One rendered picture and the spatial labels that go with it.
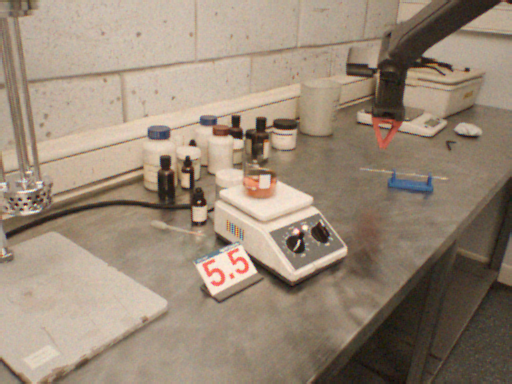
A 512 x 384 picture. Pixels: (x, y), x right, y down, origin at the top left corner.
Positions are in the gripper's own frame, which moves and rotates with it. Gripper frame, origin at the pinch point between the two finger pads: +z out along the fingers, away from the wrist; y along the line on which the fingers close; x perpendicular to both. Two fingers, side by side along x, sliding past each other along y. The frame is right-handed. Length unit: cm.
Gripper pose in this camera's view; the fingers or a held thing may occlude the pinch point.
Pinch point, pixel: (382, 143)
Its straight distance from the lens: 111.9
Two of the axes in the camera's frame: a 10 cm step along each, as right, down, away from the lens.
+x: 9.8, 1.2, -1.7
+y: -2.1, 3.9, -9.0
